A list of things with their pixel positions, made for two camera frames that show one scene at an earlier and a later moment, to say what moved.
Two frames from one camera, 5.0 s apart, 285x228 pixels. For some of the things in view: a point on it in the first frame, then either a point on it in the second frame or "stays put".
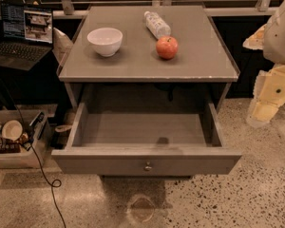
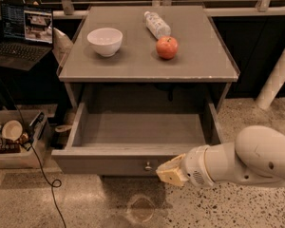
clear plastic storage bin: x=20 y=139 stays put
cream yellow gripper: x=280 y=38 -> x=195 y=166
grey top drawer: x=145 y=139 stays put
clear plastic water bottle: x=157 y=26 stays put
